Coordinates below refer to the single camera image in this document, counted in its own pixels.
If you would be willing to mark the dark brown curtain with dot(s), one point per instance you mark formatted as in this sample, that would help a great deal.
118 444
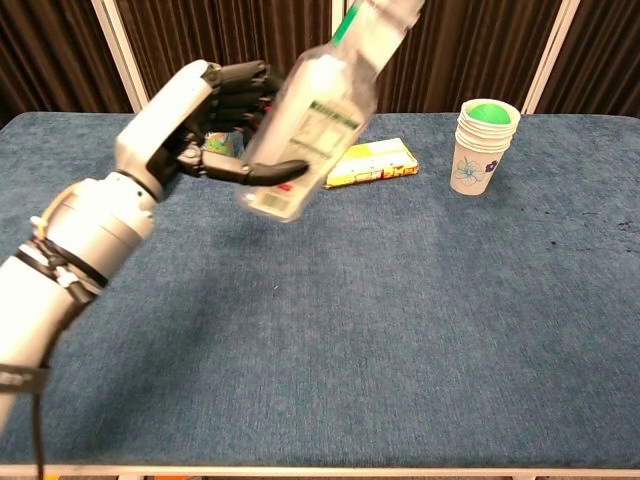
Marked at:
600 55
480 55
50 55
200 30

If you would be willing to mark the transparent plastic bottle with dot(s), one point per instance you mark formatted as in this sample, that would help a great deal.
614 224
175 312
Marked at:
325 90

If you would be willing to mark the white paper cup stack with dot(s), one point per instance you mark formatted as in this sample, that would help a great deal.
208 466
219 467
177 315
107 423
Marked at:
472 165

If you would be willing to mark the green ball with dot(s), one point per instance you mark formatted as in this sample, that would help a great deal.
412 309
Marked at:
490 114

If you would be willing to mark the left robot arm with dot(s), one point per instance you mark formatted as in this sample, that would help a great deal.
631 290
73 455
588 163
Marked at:
90 225

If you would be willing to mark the white frame post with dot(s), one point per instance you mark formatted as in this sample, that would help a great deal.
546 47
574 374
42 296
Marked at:
342 10
550 55
122 55

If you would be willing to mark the light blue drink can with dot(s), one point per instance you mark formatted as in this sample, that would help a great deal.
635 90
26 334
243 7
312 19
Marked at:
220 144

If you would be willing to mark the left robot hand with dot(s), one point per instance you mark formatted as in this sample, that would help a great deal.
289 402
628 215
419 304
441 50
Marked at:
155 125

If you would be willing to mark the yellow cardboard box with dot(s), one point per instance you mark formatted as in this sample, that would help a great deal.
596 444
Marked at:
380 162

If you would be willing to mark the blue table cloth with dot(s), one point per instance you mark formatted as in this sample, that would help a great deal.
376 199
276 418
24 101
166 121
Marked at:
350 325

